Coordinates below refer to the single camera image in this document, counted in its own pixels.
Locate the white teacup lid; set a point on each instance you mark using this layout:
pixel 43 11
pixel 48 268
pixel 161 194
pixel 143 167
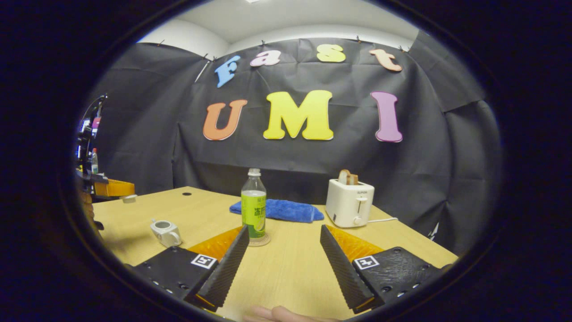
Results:
pixel 129 199

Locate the red cap plastic bottle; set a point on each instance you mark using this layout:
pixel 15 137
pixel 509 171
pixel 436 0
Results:
pixel 94 163

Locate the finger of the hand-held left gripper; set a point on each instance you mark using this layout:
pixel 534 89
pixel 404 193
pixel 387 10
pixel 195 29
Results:
pixel 116 188

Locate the round wooden coaster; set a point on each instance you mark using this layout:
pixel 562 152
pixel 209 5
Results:
pixel 267 240

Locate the white toaster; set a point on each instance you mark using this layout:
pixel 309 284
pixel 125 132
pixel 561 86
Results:
pixel 346 203

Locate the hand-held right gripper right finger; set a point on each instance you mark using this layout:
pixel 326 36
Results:
pixel 342 268

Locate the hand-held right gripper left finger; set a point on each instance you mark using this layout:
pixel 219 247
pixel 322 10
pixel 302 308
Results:
pixel 225 273

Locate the green label water bottle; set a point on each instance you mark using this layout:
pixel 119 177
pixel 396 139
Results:
pixel 253 210

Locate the blue towel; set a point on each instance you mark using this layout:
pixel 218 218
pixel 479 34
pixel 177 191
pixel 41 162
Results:
pixel 290 210

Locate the white floral teacup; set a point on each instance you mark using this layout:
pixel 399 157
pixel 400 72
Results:
pixel 169 235

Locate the toasted bread slice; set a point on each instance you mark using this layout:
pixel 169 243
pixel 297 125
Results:
pixel 354 179
pixel 344 177

